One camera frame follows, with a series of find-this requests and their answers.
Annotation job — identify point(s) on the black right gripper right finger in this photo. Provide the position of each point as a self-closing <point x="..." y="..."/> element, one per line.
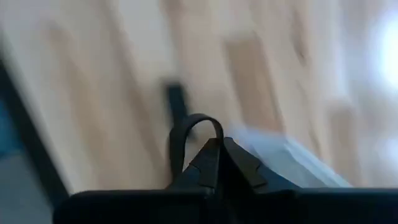
<point x="242" y="171"/>

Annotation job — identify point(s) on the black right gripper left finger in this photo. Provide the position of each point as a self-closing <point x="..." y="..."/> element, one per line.
<point x="205" y="171"/>

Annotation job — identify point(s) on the small wide black rubber band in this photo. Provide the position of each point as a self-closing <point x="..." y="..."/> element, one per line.
<point x="178" y="102"/>
<point x="178" y="140"/>

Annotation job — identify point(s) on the white plastic container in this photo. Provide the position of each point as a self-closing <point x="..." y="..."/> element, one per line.
<point x="289" y="161"/>

